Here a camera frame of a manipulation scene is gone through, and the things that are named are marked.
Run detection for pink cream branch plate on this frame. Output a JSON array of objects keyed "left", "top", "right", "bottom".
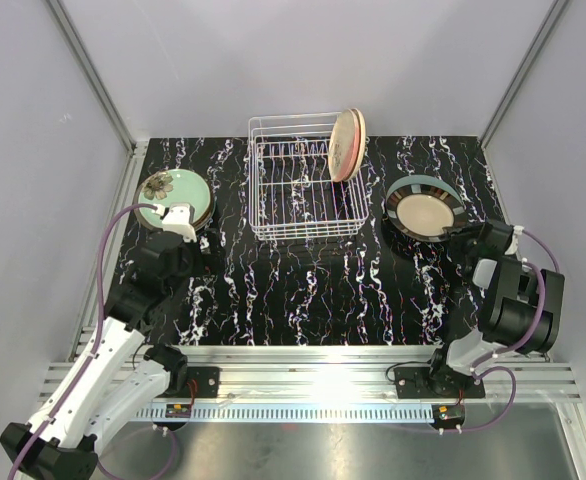
[{"left": 328, "top": 109, "right": 360, "bottom": 182}]

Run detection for orange cream leaf plate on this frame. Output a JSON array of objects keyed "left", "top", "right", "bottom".
[{"left": 346, "top": 108, "right": 367, "bottom": 181}]

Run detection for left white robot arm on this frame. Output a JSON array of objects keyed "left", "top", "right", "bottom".
[{"left": 0, "top": 229, "right": 224, "bottom": 479}]

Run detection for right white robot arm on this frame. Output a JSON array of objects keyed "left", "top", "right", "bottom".
[{"left": 425, "top": 220, "right": 565, "bottom": 397}]

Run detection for dark plates under green plate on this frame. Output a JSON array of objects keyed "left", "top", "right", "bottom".
[{"left": 189, "top": 197, "right": 216, "bottom": 232}]

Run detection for dark striped rim plate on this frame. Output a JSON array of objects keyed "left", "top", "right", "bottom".
[{"left": 384, "top": 175, "right": 468, "bottom": 243}]

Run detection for green plate with flower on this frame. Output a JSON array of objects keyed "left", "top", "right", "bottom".
[{"left": 134, "top": 169, "right": 214, "bottom": 207}]

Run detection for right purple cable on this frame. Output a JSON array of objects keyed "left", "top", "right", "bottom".
[{"left": 387, "top": 227, "right": 562, "bottom": 431}]

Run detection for purple cable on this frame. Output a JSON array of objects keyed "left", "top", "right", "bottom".
[
  {"left": 7, "top": 203, "right": 167, "bottom": 480},
  {"left": 387, "top": 227, "right": 562, "bottom": 431}
]

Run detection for left aluminium frame post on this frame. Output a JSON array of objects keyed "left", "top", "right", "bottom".
[{"left": 43, "top": 0, "right": 137, "bottom": 155}]

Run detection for aluminium frame post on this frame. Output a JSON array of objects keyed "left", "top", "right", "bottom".
[
  {"left": 43, "top": 0, "right": 137, "bottom": 155},
  {"left": 479, "top": 0, "right": 572, "bottom": 150}
]

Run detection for aluminium mounting rail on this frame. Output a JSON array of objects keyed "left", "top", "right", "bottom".
[{"left": 37, "top": 344, "right": 582, "bottom": 406}]

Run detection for white wire dish rack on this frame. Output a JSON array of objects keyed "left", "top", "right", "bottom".
[{"left": 248, "top": 112, "right": 369, "bottom": 241}]

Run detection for white slotted cable duct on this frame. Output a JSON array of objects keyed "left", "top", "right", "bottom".
[{"left": 133, "top": 402, "right": 462, "bottom": 424}]

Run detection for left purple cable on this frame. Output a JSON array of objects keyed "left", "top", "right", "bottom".
[{"left": 7, "top": 203, "right": 167, "bottom": 480}]

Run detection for right aluminium frame post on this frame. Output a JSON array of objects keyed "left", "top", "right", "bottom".
[{"left": 479, "top": 0, "right": 572, "bottom": 150}]

